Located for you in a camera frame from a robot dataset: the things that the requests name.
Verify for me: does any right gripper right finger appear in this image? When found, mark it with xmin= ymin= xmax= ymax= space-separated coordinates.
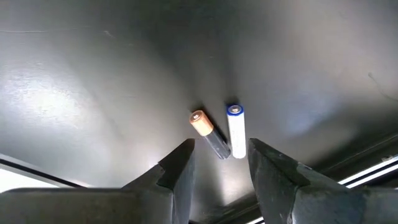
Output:
xmin=248 ymin=139 xmax=398 ymax=224

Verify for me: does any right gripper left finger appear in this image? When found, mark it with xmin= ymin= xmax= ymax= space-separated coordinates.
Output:
xmin=0 ymin=139 xmax=196 ymax=224

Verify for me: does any black battery with copper end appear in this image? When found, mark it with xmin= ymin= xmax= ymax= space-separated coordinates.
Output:
xmin=189 ymin=110 xmax=232 ymax=160

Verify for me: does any white battery with blue cap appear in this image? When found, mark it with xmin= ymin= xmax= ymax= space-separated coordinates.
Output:
xmin=226 ymin=104 xmax=248 ymax=159

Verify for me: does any black metal table frame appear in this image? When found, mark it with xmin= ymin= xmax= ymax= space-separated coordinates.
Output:
xmin=0 ymin=130 xmax=398 ymax=224

